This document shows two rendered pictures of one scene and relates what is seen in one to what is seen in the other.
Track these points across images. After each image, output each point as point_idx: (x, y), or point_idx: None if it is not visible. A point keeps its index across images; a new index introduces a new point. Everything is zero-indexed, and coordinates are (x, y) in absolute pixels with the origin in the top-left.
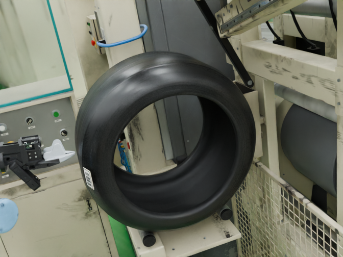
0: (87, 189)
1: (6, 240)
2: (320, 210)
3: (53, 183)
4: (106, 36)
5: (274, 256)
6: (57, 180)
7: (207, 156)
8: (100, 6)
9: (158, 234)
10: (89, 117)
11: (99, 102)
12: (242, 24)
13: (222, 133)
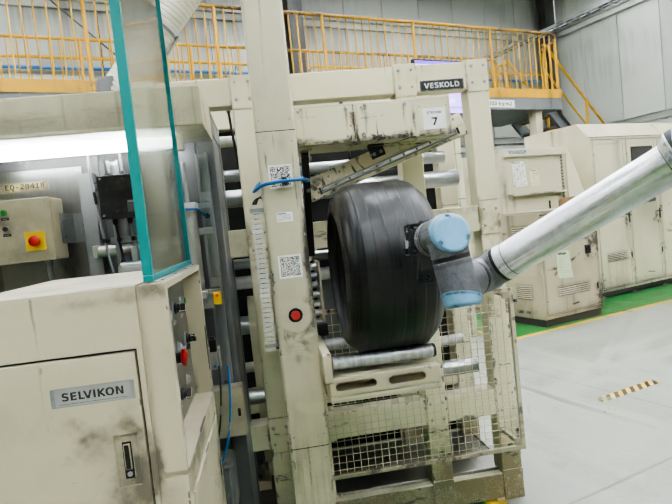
0: (218, 439)
1: None
2: None
3: (208, 429)
4: (298, 171)
5: (396, 396)
6: (208, 421)
7: (344, 310)
8: (295, 139)
9: None
10: (418, 209)
11: (415, 197)
12: (360, 179)
13: (344, 285)
